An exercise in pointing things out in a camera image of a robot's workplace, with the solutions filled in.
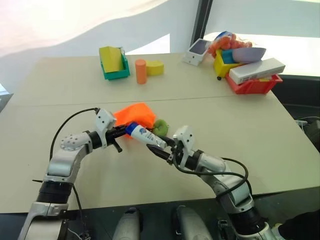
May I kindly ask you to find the orange net bag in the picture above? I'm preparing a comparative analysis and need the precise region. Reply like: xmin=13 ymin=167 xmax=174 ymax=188
xmin=207 ymin=32 xmax=258 ymax=59

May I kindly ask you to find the grey rounded shape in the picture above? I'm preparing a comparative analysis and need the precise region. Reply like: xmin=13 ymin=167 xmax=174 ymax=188
xmin=114 ymin=206 xmax=144 ymax=240
xmin=171 ymin=204 xmax=214 ymax=240

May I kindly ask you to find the white box with purple lid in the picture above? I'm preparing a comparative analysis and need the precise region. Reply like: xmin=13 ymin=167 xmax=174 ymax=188
xmin=182 ymin=38 xmax=211 ymax=67

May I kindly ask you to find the red plastic bin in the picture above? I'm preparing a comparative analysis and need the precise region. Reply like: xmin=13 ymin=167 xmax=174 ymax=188
xmin=225 ymin=73 xmax=284 ymax=95

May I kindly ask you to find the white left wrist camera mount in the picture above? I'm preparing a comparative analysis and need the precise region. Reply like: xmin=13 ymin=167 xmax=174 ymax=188
xmin=94 ymin=107 xmax=118 ymax=148

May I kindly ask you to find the blue block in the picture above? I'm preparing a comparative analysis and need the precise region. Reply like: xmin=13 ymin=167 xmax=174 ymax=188
xmin=221 ymin=49 xmax=236 ymax=64

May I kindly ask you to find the long white carton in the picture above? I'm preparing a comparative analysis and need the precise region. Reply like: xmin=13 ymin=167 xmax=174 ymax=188
xmin=228 ymin=57 xmax=286 ymax=85

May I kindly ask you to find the orange cylinder block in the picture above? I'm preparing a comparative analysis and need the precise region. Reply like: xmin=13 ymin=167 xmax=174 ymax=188
xmin=135 ymin=58 xmax=148 ymax=85

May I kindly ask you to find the purple bowl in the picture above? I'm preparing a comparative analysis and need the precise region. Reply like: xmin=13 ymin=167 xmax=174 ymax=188
xmin=231 ymin=46 xmax=267 ymax=64

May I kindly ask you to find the blue white packet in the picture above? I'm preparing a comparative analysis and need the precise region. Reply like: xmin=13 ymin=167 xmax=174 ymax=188
xmin=213 ymin=30 xmax=235 ymax=41

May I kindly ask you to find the yellow plastic bin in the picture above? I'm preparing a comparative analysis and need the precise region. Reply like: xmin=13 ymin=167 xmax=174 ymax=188
xmin=213 ymin=48 xmax=247 ymax=77

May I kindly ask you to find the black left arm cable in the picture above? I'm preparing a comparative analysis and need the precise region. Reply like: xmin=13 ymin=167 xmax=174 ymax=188
xmin=51 ymin=107 xmax=101 ymax=161

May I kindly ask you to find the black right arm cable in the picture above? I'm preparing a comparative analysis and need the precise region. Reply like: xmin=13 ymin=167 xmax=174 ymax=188
xmin=172 ymin=156 xmax=251 ymax=201

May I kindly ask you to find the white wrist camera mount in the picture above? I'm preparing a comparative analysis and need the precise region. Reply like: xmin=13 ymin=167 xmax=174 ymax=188
xmin=172 ymin=125 xmax=195 ymax=168
xmin=94 ymin=107 xmax=118 ymax=148

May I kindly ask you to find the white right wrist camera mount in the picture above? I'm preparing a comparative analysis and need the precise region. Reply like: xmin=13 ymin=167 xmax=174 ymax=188
xmin=172 ymin=125 xmax=195 ymax=168

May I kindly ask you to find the green plush ring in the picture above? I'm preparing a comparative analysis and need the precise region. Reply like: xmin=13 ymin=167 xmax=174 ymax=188
xmin=152 ymin=119 xmax=170 ymax=137

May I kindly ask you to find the white tube with blue cap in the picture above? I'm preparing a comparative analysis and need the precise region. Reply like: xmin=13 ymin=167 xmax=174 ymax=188
xmin=124 ymin=121 xmax=168 ymax=149

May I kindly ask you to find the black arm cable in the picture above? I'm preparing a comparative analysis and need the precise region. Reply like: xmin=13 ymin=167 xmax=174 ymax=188
xmin=172 ymin=156 xmax=251 ymax=201
xmin=51 ymin=107 xmax=101 ymax=161

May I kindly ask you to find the yellow half-round block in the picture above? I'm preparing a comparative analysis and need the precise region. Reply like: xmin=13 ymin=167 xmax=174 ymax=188
xmin=145 ymin=59 xmax=165 ymax=77

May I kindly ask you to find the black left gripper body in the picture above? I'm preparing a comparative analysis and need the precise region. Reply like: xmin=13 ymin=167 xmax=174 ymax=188
xmin=105 ymin=129 xmax=119 ymax=146

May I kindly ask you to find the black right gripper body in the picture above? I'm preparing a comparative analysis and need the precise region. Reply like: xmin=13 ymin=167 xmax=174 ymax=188
xmin=166 ymin=141 xmax=188 ymax=167

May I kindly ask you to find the black furniture piece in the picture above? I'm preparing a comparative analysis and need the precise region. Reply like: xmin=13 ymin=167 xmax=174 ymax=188
xmin=270 ymin=73 xmax=320 ymax=126

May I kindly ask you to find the green plastic bin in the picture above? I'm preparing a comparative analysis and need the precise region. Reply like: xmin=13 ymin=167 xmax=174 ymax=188
xmin=98 ymin=46 xmax=131 ymax=81

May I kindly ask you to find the orange fabric pouch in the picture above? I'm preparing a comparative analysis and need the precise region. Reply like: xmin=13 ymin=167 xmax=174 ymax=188
xmin=112 ymin=102 xmax=157 ymax=140

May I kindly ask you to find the yellow wedge block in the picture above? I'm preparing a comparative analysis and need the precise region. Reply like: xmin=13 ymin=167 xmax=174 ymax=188
xmin=99 ymin=46 xmax=125 ymax=74

